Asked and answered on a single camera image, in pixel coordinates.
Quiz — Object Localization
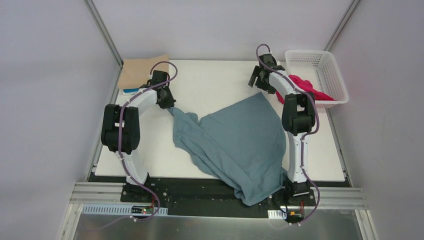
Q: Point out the grey-blue t shirt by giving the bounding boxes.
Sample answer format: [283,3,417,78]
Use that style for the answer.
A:
[168,93,287,206]

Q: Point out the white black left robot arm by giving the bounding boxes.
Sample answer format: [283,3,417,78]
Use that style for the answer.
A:
[100,70,176,203]

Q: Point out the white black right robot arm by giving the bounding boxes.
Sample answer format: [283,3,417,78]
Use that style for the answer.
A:
[248,52,317,205]

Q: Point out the folded blue white t shirt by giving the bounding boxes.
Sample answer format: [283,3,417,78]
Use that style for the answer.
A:
[122,87,140,96]

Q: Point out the folded tan t shirt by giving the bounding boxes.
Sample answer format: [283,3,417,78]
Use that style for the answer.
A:
[117,54,169,90]

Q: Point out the pink red t shirt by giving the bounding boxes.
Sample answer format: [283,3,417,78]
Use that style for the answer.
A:
[271,74,335,104]

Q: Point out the white plastic laundry basket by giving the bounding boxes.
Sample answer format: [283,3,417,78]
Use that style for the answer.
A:
[285,49,349,108]

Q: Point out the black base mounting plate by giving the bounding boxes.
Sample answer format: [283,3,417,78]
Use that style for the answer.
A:
[87,172,352,219]

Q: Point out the left controller circuit board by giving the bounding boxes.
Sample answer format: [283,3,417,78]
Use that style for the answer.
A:
[131,205,155,216]

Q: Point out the controller circuit board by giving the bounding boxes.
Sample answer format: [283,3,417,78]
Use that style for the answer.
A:
[131,205,155,216]
[287,211,304,221]

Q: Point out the right controller circuit board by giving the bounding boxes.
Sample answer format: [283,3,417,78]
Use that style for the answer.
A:
[287,211,304,221]

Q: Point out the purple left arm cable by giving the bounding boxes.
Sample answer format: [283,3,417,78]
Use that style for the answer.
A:
[117,61,179,223]

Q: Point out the left aluminium frame post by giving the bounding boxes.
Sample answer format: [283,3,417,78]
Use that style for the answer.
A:
[84,0,124,69]

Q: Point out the aluminium frame post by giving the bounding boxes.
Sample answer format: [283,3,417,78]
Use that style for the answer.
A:
[84,0,124,69]
[324,0,362,52]

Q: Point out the right aluminium frame post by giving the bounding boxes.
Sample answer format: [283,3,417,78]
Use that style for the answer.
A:
[324,0,362,52]

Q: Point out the aluminium front rail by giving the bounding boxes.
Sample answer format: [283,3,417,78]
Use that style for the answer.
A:
[69,182,369,210]

